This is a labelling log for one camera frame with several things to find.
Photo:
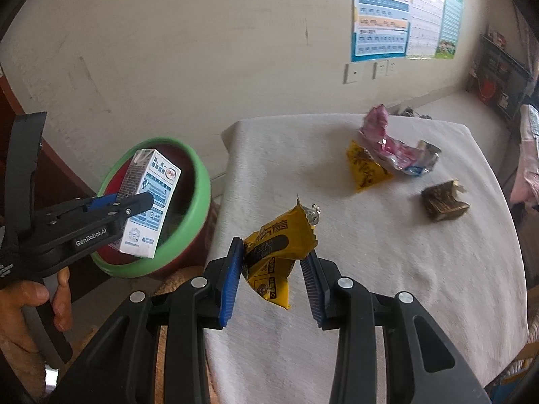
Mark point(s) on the pink foil wrapper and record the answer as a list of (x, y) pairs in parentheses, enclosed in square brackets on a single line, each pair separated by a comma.
[(377, 120)]

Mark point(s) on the white wall socket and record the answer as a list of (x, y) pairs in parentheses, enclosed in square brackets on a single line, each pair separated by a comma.
[(353, 73), (392, 67), (380, 69)]

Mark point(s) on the white tablecloth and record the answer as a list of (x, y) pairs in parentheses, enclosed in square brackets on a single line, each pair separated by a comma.
[(337, 227)]

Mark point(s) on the crumpled dark brown box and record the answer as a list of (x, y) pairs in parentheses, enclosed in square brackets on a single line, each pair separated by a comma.
[(442, 202)]

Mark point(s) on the green rimmed red bin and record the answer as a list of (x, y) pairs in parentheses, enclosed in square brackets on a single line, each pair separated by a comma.
[(185, 240)]

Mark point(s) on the person's left hand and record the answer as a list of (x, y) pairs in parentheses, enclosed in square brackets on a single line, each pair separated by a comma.
[(25, 296)]

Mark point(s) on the green bordered wall poster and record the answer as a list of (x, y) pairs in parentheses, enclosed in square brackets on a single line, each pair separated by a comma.
[(450, 17)]

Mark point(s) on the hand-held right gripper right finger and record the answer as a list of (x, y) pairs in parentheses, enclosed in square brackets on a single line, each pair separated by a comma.
[(311, 286)]

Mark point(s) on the small yellow packet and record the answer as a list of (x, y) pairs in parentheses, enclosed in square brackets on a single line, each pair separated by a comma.
[(364, 172)]

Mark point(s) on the blue bordered wall poster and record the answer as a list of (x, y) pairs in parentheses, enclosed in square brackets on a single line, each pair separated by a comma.
[(381, 17)]

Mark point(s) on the checked blanket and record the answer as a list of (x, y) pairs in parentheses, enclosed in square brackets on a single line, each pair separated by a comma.
[(532, 122)]

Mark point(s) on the silver blue foil wrapper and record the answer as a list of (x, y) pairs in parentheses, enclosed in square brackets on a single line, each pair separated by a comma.
[(423, 155)]

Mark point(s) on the long yellow snack packet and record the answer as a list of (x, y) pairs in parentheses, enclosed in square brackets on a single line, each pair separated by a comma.
[(294, 227)]

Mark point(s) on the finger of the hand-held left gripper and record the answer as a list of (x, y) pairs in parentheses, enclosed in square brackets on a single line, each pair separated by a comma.
[(134, 204), (103, 203)]

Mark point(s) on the blue white milk carton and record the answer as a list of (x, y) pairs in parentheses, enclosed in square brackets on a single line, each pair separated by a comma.
[(156, 185)]

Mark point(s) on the black storage rack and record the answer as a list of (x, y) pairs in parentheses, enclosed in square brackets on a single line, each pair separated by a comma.
[(501, 75)]

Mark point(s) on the pink cloth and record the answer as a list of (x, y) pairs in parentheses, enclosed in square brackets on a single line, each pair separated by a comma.
[(524, 164)]

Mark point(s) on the white chart wall poster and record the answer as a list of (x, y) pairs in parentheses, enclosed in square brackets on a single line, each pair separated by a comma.
[(425, 12)]

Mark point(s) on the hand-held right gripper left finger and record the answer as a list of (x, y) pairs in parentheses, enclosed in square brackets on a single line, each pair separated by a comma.
[(231, 282)]

